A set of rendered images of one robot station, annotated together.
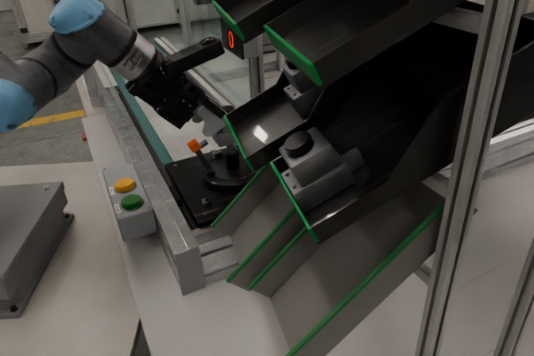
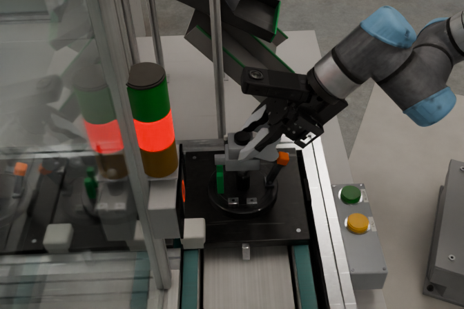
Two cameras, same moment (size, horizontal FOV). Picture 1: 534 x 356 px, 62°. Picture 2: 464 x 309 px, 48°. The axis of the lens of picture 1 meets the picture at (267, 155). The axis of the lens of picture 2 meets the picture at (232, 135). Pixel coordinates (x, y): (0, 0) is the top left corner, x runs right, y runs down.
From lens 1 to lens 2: 1.50 m
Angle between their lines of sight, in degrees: 103
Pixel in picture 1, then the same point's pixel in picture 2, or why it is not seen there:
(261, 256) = (273, 59)
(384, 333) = (204, 105)
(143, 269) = not seen: hidden behind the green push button
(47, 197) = (445, 242)
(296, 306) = not seen: hidden behind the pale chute
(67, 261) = (414, 230)
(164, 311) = (330, 157)
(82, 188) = not seen: outside the picture
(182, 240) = (310, 148)
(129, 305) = (355, 170)
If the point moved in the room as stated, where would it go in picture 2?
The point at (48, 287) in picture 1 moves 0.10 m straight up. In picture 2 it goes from (424, 207) to (436, 177)
